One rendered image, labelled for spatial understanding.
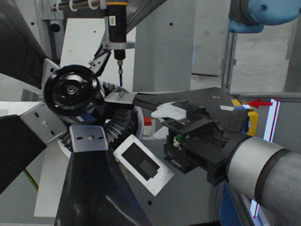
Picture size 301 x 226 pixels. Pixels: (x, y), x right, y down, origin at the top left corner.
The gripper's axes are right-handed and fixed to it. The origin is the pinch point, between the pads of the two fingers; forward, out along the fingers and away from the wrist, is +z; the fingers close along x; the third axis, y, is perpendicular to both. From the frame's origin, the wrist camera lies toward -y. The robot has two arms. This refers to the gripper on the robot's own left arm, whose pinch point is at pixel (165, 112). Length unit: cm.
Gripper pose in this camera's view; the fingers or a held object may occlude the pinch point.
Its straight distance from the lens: 49.1
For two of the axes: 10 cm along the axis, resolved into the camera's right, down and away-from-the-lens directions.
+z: -5.6, -3.0, 7.7
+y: -8.2, 3.0, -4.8
